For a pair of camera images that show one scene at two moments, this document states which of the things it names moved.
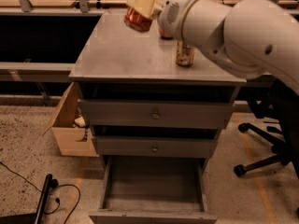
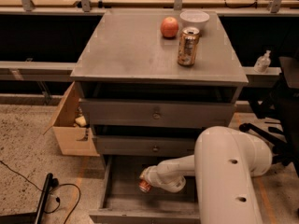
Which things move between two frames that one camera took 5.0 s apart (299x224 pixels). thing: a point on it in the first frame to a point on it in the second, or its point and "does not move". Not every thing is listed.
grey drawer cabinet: (139, 104) does not move
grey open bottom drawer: (152, 189) does not move
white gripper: (172, 17) to (150, 175)
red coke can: (136, 21) to (144, 186)
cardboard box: (71, 130) does not move
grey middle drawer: (156, 147) does not move
